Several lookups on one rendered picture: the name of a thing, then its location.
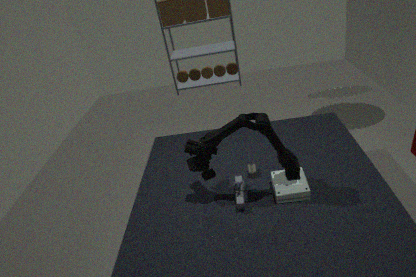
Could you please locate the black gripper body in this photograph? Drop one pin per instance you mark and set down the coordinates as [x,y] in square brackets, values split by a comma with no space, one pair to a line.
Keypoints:
[207,174]

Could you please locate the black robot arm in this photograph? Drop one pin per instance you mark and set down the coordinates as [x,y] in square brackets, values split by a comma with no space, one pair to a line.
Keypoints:
[208,143]

